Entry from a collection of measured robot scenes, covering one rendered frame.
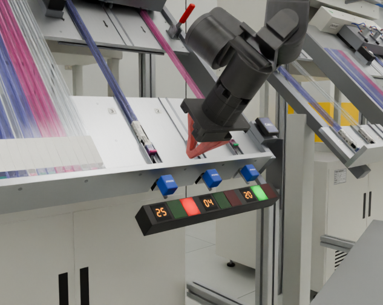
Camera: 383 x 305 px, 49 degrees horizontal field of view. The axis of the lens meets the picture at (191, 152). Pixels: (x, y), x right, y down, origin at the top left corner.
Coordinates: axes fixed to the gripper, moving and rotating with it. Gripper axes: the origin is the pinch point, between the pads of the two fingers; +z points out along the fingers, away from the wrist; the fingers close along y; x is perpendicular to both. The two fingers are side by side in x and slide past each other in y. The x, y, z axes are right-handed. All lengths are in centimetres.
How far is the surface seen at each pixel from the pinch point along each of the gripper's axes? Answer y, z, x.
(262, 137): -29.5, 6.5, -7.3
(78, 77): -28, 57, -85
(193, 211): -2.8, 9.8, 5.7
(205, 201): -6.7, 9.8, 4.2
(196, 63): -29.3, 9.3, -36.3
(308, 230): -59, 32, 8
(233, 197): -14.1, 9.9, 4.5
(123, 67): -111, 119, -171
